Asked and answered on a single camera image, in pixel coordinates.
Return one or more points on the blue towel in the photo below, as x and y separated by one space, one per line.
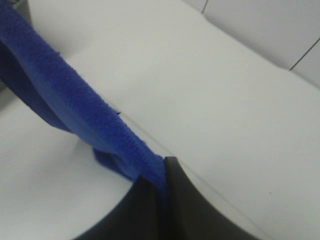
41 78

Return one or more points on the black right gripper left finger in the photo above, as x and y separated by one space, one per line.
135 217

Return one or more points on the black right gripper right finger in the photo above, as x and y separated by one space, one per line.
190 215

